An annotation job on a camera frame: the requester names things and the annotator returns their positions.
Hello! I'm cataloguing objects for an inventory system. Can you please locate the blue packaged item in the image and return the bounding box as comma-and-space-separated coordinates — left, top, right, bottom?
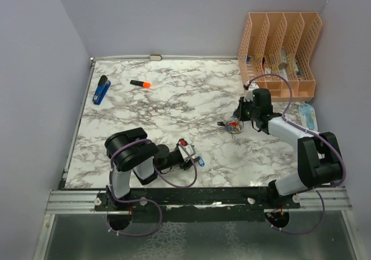
298, 103, 318, 131

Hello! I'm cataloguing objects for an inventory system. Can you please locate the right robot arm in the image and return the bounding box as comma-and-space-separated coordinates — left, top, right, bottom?
234, 88, 345, 208

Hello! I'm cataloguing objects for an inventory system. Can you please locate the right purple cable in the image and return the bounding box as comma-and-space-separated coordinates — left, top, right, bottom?
245, 73, 347, 234

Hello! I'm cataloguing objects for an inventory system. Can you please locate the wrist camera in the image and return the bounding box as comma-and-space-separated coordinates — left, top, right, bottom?
177, 139, 196, 161
243, 81, 259, 102

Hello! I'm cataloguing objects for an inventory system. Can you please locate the white edge clip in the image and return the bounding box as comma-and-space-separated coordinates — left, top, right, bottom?
149, 54, 162, 61

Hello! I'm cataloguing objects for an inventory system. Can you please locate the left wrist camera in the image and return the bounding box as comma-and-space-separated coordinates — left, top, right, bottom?
177, 139, 196, 161

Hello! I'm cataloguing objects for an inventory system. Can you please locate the black mounting plate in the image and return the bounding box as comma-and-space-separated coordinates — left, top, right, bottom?
94, 187, 300, 223

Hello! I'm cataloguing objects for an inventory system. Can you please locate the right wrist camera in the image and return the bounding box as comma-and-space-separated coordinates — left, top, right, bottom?
243, 81, 259, 102

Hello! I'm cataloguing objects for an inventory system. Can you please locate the aluminium rail base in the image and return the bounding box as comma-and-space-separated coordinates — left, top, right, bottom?
45, 187, 352, 214

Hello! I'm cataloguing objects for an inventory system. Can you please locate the blue tag key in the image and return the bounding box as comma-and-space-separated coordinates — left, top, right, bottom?
194, 156, 205, 167

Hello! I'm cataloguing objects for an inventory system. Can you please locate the blue stapler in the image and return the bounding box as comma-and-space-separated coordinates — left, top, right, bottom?
92, 75, 111, 105

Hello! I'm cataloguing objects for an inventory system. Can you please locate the keyring with key bunch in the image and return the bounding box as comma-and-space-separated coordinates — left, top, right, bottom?
217, 115, 244, 139

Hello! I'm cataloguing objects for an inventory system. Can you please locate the orange black highlighter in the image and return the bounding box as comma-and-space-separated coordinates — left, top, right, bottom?
130, 80, 151, 88

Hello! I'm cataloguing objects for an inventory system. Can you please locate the peach desk file organizer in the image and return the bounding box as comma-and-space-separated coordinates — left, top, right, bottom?
238, 12, 322, 102

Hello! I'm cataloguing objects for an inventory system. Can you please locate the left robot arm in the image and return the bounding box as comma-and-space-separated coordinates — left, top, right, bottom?
104, 128, 199, 211

